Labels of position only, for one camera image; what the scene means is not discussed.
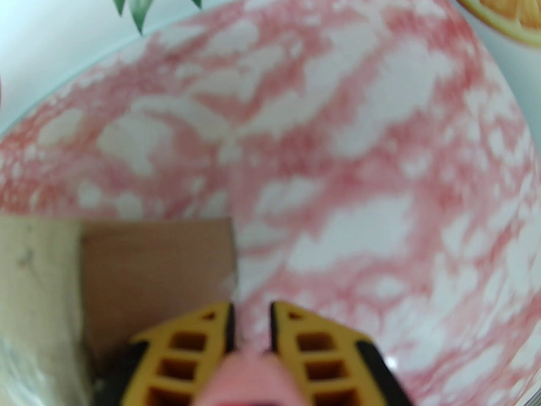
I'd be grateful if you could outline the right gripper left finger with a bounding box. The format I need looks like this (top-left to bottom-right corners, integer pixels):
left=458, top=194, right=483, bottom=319
left=101, top=301, right=235, bottom=406

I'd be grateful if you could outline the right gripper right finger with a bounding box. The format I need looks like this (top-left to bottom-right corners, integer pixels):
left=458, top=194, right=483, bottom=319
left=270, top=301, right=413, bottom=406

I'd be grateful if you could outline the short taped cardboard box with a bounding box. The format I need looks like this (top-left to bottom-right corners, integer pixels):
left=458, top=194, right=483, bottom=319
left=0, top=216, right=239, bottom=406

